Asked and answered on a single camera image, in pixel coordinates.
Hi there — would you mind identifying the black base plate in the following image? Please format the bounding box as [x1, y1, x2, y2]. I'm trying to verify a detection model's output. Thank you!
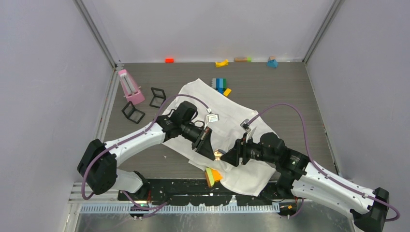
[128, 178, 301, 207]

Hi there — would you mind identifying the small gold brooch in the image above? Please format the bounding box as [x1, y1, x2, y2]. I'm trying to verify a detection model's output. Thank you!
[214, 150, 224, 160]

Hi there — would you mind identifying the orange yellow block pile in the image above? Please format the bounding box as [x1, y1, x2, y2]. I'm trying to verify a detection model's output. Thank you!
[205, 168, 222, 188]

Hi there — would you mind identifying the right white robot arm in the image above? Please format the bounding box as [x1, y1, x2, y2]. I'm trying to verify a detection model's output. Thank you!
[221, 132, 389, 232]

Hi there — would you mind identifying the blue triangle block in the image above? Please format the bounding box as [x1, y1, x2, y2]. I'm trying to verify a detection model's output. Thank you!
[266, 56, 278, 68]

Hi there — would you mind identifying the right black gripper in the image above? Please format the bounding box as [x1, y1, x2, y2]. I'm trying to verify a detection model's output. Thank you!
[220, 133, 278, 167]

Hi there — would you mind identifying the grey blue green block stack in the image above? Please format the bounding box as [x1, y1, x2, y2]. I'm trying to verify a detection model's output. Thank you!
[211, 78, 227, 93]

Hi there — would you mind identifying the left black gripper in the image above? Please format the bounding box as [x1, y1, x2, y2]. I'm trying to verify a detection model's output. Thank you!
[181, 121, 215, 161]

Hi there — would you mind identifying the yellow arch block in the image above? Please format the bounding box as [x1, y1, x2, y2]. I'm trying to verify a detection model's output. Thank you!
[215, 59, 229, 68]

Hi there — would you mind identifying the small yellow block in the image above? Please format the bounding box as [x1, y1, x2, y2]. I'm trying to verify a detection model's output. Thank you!
[223, 88, 232, 97]

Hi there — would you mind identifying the black frame display box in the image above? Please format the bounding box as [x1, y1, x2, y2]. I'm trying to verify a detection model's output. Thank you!
[149, 87, 166, 108]

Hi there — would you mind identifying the white shirt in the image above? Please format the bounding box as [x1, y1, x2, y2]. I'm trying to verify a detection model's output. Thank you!
[164, 79, 276, 196]

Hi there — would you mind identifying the tan and green block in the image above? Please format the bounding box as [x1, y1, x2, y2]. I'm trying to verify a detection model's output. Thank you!
[234, 57, 252, 62]

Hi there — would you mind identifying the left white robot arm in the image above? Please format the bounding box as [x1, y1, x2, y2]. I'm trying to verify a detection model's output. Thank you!
[77, 101, 215, 200]

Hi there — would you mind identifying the pink metronome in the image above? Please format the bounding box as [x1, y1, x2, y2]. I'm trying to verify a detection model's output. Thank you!
[118, 69, 145, 105]

